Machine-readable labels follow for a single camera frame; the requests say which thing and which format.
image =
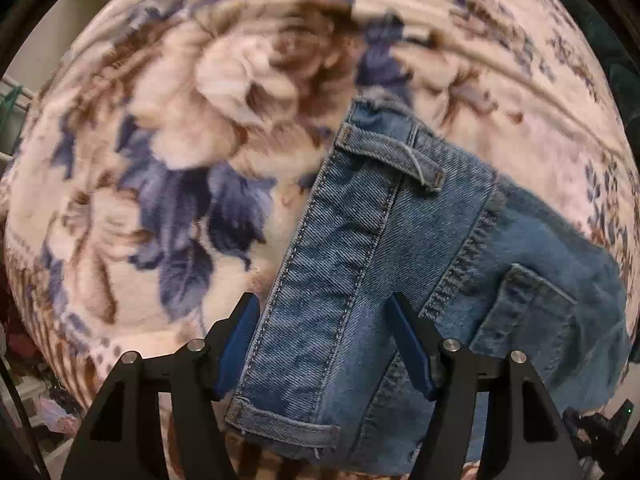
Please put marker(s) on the green hanger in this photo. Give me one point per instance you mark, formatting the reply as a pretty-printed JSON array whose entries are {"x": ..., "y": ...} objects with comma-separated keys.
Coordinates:
[{"x": 10, "y": 102}]

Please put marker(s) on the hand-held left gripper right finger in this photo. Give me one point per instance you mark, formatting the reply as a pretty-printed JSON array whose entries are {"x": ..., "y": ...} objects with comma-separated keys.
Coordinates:
[{"x": 411, "y": 345}]

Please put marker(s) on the dark teal blanket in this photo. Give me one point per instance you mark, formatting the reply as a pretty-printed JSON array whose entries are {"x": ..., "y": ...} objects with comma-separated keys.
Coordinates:
[{"x": 615, "y": 60}]

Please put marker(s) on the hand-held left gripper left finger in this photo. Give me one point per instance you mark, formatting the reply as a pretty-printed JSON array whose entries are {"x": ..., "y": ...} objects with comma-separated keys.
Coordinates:
[{"x": 239, "y": 340}]

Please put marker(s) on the pink cloth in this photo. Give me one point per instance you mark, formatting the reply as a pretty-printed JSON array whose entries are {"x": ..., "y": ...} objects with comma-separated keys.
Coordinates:
[{"x": 57, "y": 417}]

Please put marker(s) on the floral fleece blanket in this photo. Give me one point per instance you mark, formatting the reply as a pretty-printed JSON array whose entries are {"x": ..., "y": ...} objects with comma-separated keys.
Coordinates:
[{"x": 150, "y": 85}]

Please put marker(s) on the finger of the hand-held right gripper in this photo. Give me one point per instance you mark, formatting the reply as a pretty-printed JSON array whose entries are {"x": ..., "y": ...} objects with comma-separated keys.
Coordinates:
[{"x": 582, "y": 422}]

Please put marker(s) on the blue denim pants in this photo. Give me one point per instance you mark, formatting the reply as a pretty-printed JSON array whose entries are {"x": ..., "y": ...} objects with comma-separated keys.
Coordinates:
[{"x": 375, "y": 235}]

